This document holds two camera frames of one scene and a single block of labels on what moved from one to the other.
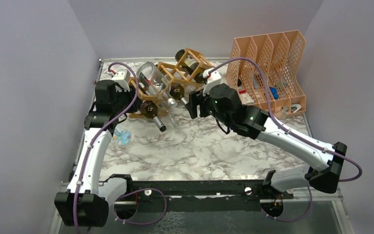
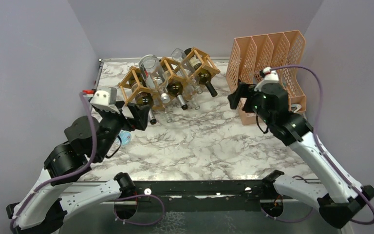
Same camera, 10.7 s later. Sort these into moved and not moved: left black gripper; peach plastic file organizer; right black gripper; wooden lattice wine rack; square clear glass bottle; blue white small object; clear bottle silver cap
Moved: square clear glass bottle; left black gripper; right black gripper; wooden lattice wine rack; clear bottle silver cap
Not moved: peach plastic file organizer; blue white small object
